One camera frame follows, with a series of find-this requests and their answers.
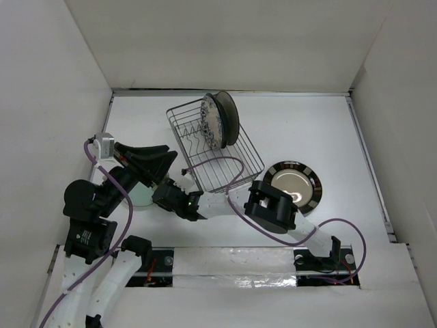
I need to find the grey tree pattern plate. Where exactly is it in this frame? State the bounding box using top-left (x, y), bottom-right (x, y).
top-left (216, 91), bottom-right (240, 146)

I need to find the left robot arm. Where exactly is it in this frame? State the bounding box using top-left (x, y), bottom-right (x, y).
top-left (40, 138), bottom-right (178, 327)

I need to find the brown rim cream plate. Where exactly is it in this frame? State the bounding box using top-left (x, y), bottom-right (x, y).
top-left (214, 92), bottom-right (230, 149)

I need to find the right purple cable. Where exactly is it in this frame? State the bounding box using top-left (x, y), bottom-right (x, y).
top-left (182, 156), bottom-right (368, 286)

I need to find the blue floral plate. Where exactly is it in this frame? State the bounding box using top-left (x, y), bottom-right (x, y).
top-left (200, 93), bottom-right (223, 150)

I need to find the green flower plate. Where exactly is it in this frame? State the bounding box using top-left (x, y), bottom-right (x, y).
top-left (129, 182), bottom-right (154, 208)

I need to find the wire dish rack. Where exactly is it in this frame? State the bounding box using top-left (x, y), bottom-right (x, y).
top-left (166, 98), bottom-right (265, 193)

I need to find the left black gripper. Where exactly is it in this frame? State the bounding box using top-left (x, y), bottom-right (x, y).
top-left (99, 140), bottom-right (178, 215)

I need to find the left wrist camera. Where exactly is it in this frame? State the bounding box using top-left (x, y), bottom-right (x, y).
top-left (91, 133), bottom-right (115, 160)

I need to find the dark striped rim plate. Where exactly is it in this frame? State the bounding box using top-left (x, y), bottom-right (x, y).
top-left (263, 161), bottom-right (323, 216)

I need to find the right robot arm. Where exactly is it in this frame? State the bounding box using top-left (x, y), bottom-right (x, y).
top-left (152, 179), bottom-right (341, 271)

